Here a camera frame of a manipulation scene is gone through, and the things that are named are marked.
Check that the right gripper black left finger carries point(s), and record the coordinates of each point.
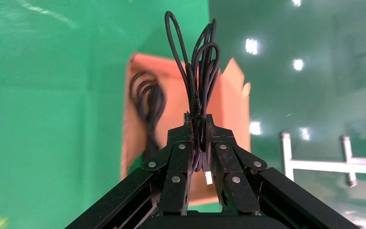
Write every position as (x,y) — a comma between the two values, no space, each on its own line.
(176,170)

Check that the green table cloth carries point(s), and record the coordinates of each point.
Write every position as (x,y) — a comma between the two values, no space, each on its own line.
(44,126)

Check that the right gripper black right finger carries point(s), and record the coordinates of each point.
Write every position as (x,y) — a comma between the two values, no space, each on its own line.
(233,177)

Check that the open brown cardboard box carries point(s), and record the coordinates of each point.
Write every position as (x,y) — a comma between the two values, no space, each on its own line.
(176,94)

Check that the white table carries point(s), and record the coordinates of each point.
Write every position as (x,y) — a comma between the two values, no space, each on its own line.
(328,165)

